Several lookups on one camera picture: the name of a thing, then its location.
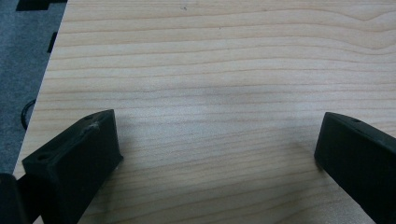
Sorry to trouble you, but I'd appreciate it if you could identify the black stand base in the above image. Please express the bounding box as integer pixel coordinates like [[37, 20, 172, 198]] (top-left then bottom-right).
[[15, 0, 69, 12]]

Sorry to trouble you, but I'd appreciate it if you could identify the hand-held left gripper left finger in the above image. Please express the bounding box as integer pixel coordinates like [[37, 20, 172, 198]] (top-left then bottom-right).
[[21, 108, 124, 224]]

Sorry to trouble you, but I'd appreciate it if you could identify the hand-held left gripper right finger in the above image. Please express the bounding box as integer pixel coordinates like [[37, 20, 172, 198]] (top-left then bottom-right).
[[313, 111, 396, 224]]

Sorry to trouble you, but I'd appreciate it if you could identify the black cable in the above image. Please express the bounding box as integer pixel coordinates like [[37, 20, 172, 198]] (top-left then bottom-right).
[[20, 98, 37, 131]]

